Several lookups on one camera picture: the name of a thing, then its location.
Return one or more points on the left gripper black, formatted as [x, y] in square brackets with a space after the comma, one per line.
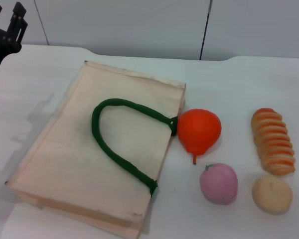
[0, 44]

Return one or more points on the orange toy fruit with stem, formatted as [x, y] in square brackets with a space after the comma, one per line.
[199, 132]

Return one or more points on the pink toy peach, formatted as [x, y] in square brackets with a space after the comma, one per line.
[218, 184]

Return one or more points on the orange striped spiral bread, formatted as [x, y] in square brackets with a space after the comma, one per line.
[272, 142]

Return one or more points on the round beige bun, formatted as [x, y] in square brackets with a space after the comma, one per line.
[271, 194]

